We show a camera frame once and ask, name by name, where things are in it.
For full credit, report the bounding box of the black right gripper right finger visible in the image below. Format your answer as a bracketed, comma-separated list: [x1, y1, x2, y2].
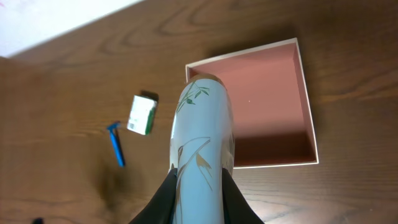
[222, 168, 264, 224]

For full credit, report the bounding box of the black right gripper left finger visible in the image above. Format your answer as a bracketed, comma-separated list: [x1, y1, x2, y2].
[129, 168, 177, 224]

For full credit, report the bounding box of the white shampoo tube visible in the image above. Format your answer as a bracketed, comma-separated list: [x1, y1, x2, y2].
[170, 74, 234, 223]

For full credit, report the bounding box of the white box pink interior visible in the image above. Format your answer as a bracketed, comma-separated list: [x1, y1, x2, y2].
[185, 38, 319, 169]

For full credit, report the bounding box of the blue disposable razor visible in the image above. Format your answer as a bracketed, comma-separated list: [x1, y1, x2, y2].
[107, 121, 126, 167]

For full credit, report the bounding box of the green white soap packet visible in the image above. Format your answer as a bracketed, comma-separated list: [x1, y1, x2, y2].
[127, 95, 157, 135]

